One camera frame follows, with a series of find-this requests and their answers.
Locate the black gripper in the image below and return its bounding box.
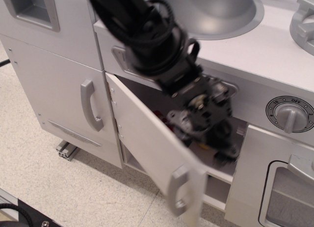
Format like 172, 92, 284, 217
167, 110, 239, 162

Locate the white cabinet door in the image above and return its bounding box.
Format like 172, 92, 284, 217
106, 73, 207, 227

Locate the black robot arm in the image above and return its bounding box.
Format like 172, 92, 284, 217
90, 0, 240, 161

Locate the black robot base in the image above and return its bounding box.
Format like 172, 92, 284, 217
0, 187, 72, 227

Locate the red object in cabinet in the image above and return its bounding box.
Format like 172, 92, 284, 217
153, 110, 173, 131

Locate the silver oven timer knob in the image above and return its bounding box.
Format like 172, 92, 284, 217
265, 96, 314, 134

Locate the white oven door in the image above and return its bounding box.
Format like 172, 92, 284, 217
225, 125, 314, 227

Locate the silver toy sink bowl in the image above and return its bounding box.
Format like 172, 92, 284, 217
165, 0, 264, 40

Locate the white toy kitchen unit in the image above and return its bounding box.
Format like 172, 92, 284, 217
0, 0, 314, 227

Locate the silver stove burner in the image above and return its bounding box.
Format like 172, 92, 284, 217
289, 0, 314, 56

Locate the silver fridge logo badge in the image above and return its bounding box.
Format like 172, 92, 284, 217
48, 120, 102, 147

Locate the aluminium extrusion bar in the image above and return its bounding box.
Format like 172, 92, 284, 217
56, 141, 80, 161

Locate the white fridge door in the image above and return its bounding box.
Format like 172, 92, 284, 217
0, 35, 123, 168

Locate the silver ice dispenser panel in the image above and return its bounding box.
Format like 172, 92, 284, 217
3, 0, 60, 32

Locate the silver oven door handle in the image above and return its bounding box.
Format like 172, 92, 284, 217
287, 154, 314, 184

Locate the silver fridge door handle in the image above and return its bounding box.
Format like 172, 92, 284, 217
80, 79, 104, 132

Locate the black braided cable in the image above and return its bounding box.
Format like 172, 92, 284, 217
0, 204, 41, 227

